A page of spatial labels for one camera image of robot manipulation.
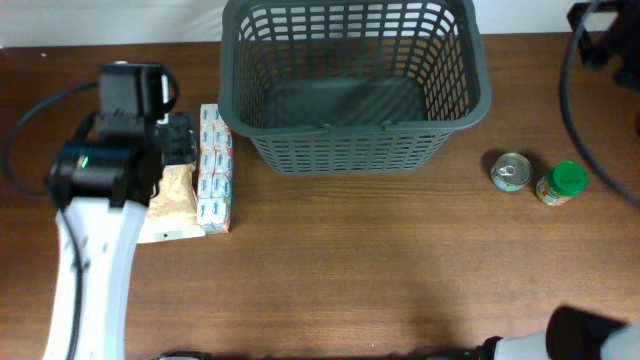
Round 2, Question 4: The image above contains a multipack of tissue packets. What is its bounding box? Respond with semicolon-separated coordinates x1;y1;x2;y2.
196;103;234;234

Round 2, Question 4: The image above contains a beige powder food pouch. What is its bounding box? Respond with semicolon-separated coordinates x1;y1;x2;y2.
138;164;205;244

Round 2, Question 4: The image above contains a grey plastic shopping basket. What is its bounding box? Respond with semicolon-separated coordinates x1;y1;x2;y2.
218;0;491;175

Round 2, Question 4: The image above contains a tin can with pull tab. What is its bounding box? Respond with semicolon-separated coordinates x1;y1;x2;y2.
490;153;533;192

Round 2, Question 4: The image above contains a jar with green lid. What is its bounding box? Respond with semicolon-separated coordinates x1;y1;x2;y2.
536;161;589;206

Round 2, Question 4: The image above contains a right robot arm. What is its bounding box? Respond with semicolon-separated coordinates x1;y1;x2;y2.
461;1;639;360

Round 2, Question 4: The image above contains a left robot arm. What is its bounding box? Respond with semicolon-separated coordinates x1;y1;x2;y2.
43;63;197;359

